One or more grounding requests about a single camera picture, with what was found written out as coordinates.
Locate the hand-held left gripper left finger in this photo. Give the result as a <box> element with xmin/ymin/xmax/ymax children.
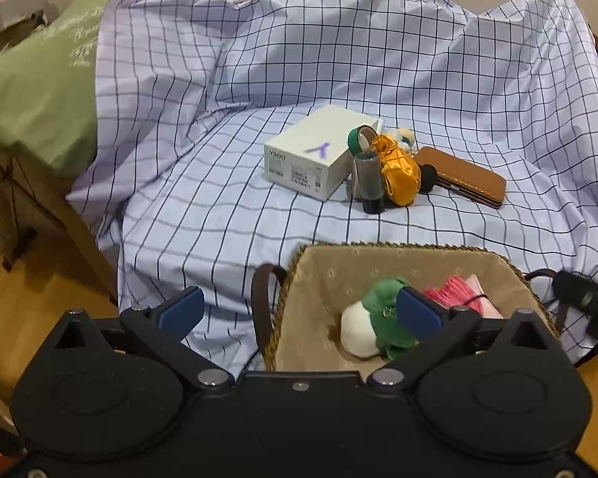
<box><xmin>52</xmin><ymin>286</ymin><xmax>235</xmax><ymax>392</ymax></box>

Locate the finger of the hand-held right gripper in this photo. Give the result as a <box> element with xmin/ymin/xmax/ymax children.
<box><xmin>551</xmin><ymin>270</ymin><xmax>598</xmax><ymax>310</ymax></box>

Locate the yellow satin drawstring pouch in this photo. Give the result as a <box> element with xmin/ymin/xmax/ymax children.
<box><xmin>369</xmin><ymin>132</ymin><xmax>423</xmax><ymax>207</ymax></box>

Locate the white cardboard box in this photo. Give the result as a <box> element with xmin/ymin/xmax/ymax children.
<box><xmin>264</xmin><ymin>104</ymin><xmax>384</xmax><ymax>203</ymax></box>

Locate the dark cylindrical bottle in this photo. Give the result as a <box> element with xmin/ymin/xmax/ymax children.
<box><xmin>353</xmin><ymin>152</ymin><xmax>386</xmax><ymax>215</ymax></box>

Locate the black foam microphone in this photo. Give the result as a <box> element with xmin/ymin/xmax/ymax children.
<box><xmin>417</xmin><ymin>164</ymin><xmax>439</xmax><ymax>195</ymax></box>

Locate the wooden furniture frame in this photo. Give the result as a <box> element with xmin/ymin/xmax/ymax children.
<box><xmin>0</xmin><ymin>139</ymin><xmax>118</xmax><ymax>304</ymax></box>

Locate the green pillow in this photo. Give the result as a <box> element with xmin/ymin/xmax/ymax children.
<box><xmin>0</xmin><ymin>0</ymin><xmax>120</xmax><ymax>180</ymax></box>

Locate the brown leather case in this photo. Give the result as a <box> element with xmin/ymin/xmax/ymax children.
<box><xmin>413</xmin><ymin>146</ymin><xmax>508</xmax><ymax>210</ymax></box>

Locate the adhesive tape roll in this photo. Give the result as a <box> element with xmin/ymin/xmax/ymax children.
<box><xmin>347</xmin><ymin>126</ymin><xmax>380</xmax><ymax>157</ymax></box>

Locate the grey stuffed toy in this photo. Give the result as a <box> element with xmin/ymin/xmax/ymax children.
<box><xmin>0</xmin><ymin>0</ymin><xmax>61</xmax><ymax>55</ymax></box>

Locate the green and white plush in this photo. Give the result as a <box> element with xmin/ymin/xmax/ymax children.
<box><xmin>340</xmin><ymin>279</ymin><xmax>422</xmax><ymax>359</ymax></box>

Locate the woven basket with cloth lining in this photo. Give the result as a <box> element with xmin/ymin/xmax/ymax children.
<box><xmin>252</xmin><ymin>241</ymin><xmax>569</xmax><ymax>372</ymax></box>

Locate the checked light purple bed sheet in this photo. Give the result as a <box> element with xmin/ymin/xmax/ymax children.
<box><xmin>65</xmin><ymin>0</ymin><xmax>598</xmax><ymax>379</ymax></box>

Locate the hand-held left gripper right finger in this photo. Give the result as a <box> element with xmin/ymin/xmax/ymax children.
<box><xmin>366</xmin><ymin>286</ymin><xmax>561</xmax><ymax>392</ymax></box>

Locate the pink fabric bundle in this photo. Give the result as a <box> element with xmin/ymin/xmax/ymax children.
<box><xmin>423</xmin><ymin>274</ymin><xmax>504</xmax><ymax>319</ymax></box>

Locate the white plush bear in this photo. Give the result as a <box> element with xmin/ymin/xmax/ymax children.
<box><xmin>381</xmin><ymin>128</ymin><xmax>419</xmax><ymax>155</ymax></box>

